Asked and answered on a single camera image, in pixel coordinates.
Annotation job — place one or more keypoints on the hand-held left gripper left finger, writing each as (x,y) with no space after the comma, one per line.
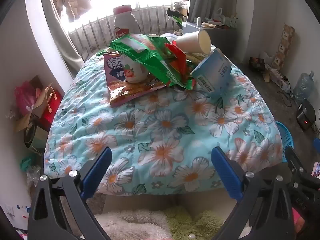
(97,172)

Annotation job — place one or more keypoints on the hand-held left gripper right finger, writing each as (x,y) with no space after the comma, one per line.
(225,175)

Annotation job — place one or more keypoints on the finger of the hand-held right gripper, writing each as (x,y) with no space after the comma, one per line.
(295,162)
(316,145)

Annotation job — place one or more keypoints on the blue mesh bin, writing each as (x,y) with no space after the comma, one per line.
(285,137)

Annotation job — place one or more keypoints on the purple and orange snack packet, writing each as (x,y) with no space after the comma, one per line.
(117,92)

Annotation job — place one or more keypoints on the light blue tissue box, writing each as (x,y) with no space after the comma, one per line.
(212,72)

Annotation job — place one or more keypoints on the white strawberry print cup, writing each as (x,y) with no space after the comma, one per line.
(135,72)

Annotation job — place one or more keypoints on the red snack wrapper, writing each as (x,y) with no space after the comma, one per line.
(178,57)

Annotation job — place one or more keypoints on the green snack bag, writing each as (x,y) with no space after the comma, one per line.
(150,55)

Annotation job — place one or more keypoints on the white paper cup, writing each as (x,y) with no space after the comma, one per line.
(190,42)

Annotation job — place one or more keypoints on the white bottle with pink cap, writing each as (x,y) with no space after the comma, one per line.
(123,21)

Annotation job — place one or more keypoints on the clear blue water jug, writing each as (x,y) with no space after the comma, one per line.
(302,85)

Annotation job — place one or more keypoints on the white green fluffy blanket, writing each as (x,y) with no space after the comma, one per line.
(137,223)

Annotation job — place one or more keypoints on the floral light blue quilt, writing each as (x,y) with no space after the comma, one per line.
(150,130)

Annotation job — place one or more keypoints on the red gift bag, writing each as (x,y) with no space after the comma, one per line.
(53,107)

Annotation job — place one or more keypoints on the brown paper bag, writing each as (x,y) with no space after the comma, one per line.
(37,107)

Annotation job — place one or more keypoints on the black basket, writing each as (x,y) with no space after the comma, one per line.
(257,63)

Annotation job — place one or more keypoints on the pink plastic bag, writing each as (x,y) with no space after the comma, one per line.
(23,97)

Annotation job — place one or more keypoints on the tall patterned cardboard box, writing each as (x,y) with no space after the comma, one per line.
(283,45)

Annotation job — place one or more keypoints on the beige curtain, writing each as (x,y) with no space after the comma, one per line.
(60,37)

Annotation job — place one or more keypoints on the metal window railing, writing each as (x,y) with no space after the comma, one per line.
(100,30)

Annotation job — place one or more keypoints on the grey cabinet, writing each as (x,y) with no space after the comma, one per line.
(190,27)

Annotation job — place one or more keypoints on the grey curtain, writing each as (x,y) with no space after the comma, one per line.
(212,0)

